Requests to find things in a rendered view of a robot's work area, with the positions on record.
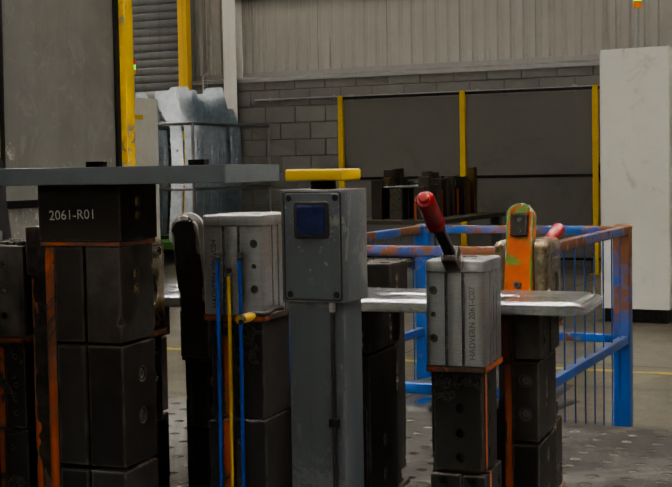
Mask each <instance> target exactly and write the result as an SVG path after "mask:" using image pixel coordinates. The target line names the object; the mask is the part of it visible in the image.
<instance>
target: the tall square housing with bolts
mask: <svg viewBox="0 0 672 487"><path fill-rule="evenodd" d="M203 235H204V279H205V314H204V320H211V334H212V378H213V414H218V417H215V418H213V419H211V420H209V440H210V484H211V487H292V436H291V407H290V367H289V316H288V315H289V302H283V283H282V232H281V212H230V213H219V214H208V215H204V216H203ZM276 305H283V306H284V309H283V310H276V311H274V312H273V313H272V314H271V315H269V316H266V317H255V319H254V320H252V321H250V322H247V323H243V324H242V325H239V324H237V323H236V322H235V317H236V316H237V315H241V314H244V313H248V312H253V311H258V312H265V311H268V310H269V309H270V308H271V307H272V306H276Z"/></svg>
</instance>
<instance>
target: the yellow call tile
mask: <svg viewBox="0 0 672 487"><path fill-rule="evenodd" d="M360 178H361V174H360V169H358V168H348V169H339V168H334V169H333V168H331V169H290V170H286V171H285V180H286V181H287V182H300V181H311V189H336V181H350V180H360Z"/></svg>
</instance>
